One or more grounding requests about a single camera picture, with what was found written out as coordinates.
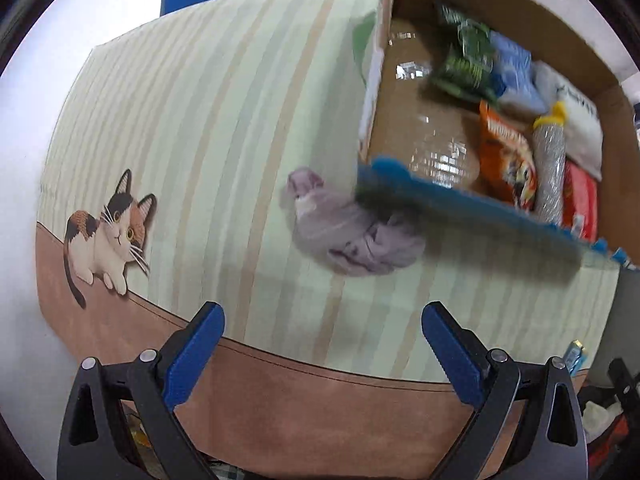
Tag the blue long snack packet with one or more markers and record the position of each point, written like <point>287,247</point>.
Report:
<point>574,357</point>

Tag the grey purple cloth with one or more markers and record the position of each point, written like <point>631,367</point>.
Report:
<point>356,241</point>

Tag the yellow silver scrub sponge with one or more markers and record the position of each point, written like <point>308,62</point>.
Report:
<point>550,155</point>

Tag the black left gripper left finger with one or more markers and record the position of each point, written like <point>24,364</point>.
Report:
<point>95,441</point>

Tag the white NMAX soft pouch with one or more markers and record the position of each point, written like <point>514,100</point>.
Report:
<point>582,129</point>

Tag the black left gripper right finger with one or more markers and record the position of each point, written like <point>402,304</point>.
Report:
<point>549,441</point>

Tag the striped cat table mat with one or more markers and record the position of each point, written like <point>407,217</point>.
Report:
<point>164,187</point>

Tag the orange sunflower seed bag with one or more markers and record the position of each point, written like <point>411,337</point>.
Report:
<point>506,161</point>

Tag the green snack bag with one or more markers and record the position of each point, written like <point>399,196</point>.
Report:
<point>466,71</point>

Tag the grey round chair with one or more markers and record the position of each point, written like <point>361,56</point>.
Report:
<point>620,338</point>

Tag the red patterned packet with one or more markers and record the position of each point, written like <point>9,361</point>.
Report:
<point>580,203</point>

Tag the light blue tissue pack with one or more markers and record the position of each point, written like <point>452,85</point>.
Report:
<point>512,72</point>

